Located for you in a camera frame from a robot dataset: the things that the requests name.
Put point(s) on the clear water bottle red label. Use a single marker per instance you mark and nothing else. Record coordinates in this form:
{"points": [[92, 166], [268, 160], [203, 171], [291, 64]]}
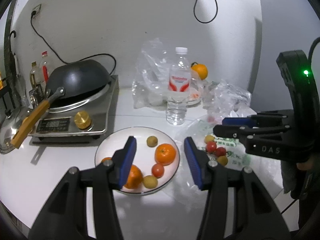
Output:
{"points": [[178, 85]]}

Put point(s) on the small white dish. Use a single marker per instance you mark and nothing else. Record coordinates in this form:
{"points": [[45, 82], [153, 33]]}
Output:
{"points": [[195, 97]]}

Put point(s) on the tangerine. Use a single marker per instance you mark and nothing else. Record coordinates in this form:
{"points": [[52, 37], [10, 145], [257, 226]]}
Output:
{"points": [[107, 159], [134, 177], [165, 153]]}

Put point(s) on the grey door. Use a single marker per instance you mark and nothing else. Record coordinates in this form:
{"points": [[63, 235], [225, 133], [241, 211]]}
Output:
{"points": [[282, 30]]}

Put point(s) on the red cherry tomato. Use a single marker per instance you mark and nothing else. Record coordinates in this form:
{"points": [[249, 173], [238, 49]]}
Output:
{"points": [[221, 151], [158, 170], [211, 146]]}

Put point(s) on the crumpled clear plastic bag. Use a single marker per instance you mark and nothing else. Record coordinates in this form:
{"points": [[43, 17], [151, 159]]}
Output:
{"points": [[230, 95]]}

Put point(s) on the dark oil bottle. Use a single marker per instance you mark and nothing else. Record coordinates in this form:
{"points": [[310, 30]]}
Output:
{"points": [[35, 76]]}

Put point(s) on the red label sauce bottle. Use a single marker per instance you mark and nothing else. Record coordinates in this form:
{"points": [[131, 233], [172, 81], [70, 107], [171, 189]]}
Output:
{"points": [[45, 66]]}

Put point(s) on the yellow-brown longan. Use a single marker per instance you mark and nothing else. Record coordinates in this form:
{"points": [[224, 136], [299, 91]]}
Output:
{"points": [[209, 138], [151, 141], [150, 181], [222, 160]]}

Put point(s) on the stainless steel induction cooker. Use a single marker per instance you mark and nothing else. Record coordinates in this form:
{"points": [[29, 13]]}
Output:
{"points": [[107, 110]]}

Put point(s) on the orange with stem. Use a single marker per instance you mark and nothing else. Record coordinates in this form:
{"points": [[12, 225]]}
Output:
{"points": [[200, 71]]}

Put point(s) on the steel pot lid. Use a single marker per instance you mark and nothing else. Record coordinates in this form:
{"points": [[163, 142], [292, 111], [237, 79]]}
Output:
{"points": [[10, 132]]}

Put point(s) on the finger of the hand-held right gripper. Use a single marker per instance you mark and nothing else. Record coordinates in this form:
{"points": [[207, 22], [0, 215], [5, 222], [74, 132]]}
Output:
{"points": [[230, 130], [233, 120]]}

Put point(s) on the person's right hand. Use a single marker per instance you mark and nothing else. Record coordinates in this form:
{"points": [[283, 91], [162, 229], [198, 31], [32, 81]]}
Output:
{"points": [[304, 166]]}

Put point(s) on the dark speckled wall post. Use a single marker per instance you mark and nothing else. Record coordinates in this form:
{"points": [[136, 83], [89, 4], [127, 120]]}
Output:
{"points": [[7, 55]]}

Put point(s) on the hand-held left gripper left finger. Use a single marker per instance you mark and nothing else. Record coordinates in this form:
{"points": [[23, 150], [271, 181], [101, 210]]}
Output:
{"points": [[127, 162]]}

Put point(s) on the brass knob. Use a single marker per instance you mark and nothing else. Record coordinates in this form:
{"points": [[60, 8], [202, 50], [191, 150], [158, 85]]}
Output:
{"points": [[83, 120]]}

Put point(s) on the white plate with dark rim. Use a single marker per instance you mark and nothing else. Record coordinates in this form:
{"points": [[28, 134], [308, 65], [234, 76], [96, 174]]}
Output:
{"points": [[142, 155]]}

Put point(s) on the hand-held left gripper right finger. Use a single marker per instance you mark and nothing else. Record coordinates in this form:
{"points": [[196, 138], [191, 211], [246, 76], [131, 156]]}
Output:
{"points": [[193, 162]]}

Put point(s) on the tall clear plastic bag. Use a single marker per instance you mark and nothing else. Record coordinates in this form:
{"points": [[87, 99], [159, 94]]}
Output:
{"points": [[150, 80]]}

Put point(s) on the black metal rack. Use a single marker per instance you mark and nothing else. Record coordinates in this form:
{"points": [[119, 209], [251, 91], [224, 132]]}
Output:
{"points": [[7, 95]]}

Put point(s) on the black umbrella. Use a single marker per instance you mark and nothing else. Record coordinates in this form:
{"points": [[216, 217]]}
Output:
{"points": [[17, 75]]}

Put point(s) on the white wall socket with plug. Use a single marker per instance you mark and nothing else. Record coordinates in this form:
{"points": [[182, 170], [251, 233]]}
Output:
{"points": [[36, 10]]}

